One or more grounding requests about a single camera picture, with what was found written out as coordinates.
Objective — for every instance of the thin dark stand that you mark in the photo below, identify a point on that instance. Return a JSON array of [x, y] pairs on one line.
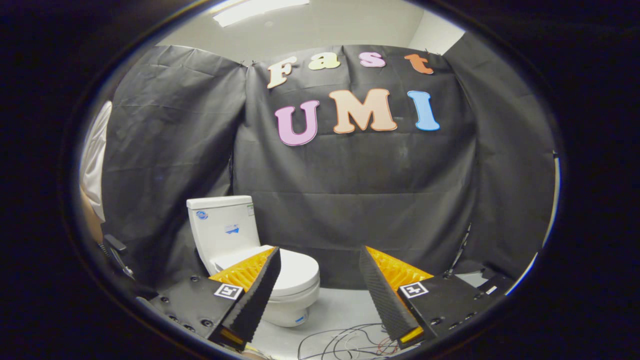
[[459, 250]]

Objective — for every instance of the black box with white label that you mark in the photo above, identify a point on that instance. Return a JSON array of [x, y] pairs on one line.
[[495, 284]]

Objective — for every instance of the black device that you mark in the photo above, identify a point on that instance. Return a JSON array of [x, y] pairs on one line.
[[115, 243]]

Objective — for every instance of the white toilet lid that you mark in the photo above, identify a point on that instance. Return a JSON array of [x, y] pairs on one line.
[[297, 272]]

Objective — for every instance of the person's white shirt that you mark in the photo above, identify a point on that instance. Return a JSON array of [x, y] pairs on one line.
[[95, 150]]

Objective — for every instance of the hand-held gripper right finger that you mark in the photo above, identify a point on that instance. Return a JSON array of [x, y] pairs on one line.
[[382, 295]]

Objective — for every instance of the white toilet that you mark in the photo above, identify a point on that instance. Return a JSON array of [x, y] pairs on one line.
[[225, 225]]

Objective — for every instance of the black backdrop cloth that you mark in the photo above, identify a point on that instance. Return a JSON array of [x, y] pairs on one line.
[[350, 175]]

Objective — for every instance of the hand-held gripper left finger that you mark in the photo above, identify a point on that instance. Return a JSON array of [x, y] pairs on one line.
[[257, 300]]

